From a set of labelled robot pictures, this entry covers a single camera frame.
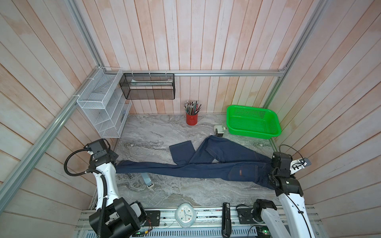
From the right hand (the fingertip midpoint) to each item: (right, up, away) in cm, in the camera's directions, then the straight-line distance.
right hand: (284, 161), depth 74 cm
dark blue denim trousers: (-31, -2, +18) cm, 36 cm away
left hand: (-93, +1, +5) cm, 93 cm away
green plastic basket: (+4, +22, +46) cm, 51 cm away
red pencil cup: (-47, +23, +35) cm, 63 cm away
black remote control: (-31, -30, -6) cm, 44 cm away
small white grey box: (-27, +15, +30) cm, 43 cm away
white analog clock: (-51, -26, -3) cm, 57 cm away
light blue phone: (-72, -11, +7) cm, 74 cm away
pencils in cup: (-47, +31, +26) cm, 62 cm away
